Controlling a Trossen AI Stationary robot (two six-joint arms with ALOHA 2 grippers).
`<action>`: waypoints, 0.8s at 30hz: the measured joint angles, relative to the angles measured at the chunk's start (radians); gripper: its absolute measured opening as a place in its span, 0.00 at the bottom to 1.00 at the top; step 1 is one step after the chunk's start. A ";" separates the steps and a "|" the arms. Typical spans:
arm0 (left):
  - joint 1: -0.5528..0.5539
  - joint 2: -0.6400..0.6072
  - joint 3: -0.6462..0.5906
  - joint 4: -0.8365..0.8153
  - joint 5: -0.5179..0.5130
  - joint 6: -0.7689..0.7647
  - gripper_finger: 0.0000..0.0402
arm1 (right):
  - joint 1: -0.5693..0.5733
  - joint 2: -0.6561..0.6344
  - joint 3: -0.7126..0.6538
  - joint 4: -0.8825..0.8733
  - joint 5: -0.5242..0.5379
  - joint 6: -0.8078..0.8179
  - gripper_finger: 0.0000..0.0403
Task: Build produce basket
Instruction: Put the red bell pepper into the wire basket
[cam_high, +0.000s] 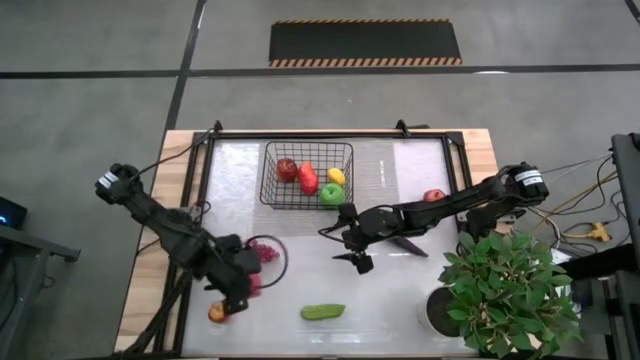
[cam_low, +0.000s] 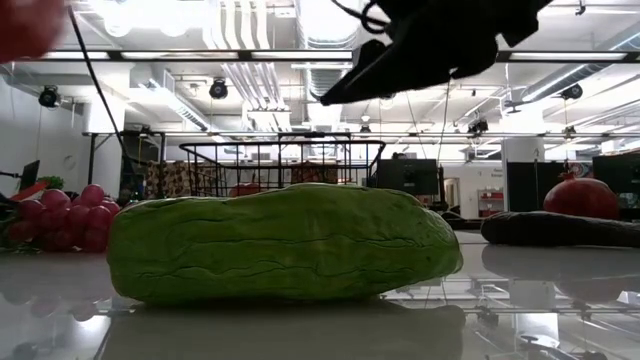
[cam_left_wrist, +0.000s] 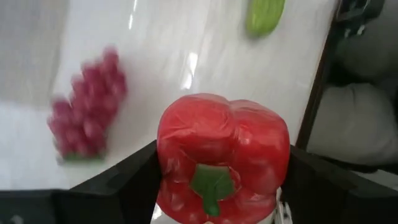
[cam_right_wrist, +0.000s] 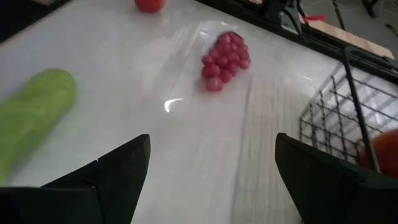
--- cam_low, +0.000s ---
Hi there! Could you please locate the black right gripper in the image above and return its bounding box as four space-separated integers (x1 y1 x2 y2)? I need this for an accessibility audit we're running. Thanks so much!
319 0 552 107

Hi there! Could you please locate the green cucumber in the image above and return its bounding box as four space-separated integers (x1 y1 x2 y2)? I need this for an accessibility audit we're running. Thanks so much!
106 182 465 305

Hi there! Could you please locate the dark purple eggplant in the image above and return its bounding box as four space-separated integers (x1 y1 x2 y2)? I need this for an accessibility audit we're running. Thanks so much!
480 210 640 250

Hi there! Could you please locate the red yellow apple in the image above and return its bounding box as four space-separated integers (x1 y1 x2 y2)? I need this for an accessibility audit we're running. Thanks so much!
0 0 68 64

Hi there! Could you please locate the black background monitor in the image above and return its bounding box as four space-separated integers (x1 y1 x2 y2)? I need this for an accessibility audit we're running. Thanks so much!
375 158 442 198

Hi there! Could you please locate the firewood pattern panel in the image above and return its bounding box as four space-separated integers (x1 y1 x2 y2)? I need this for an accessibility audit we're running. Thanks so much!
291 163 340 186
144 160 224 200

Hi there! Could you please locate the black ceiling spotlight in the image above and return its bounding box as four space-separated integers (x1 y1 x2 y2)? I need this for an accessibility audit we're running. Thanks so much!
208 78 230 101
559 82 585 102
38 84 62 109

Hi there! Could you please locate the white shelf with red bins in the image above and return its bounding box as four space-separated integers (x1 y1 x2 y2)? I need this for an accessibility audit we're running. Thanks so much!
476 188 505 218

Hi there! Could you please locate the black partition panel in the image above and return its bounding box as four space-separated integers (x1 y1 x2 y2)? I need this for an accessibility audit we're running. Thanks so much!
505 160 567 213

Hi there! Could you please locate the red pomegranate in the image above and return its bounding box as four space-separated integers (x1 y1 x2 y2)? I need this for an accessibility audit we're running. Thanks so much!
542 171 621 222

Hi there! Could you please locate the black wide panel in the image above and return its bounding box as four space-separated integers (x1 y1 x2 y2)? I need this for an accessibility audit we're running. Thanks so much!
592 153 640 197

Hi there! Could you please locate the purple grape bunch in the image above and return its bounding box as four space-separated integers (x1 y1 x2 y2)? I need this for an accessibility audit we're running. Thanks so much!
0 182 123 254

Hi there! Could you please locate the small tilted black monitor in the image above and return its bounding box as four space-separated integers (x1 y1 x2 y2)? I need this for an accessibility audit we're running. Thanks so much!
18 159 42 193

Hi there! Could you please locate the silver ventilation duct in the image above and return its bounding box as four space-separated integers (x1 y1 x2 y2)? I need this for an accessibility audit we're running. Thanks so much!
294 0 362 101

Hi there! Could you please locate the black wire basket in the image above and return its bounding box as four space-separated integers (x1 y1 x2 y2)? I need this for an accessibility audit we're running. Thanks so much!
178 139 387 199

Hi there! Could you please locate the thin black cable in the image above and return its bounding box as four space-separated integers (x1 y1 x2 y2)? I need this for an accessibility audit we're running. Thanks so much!
67 5 129 161

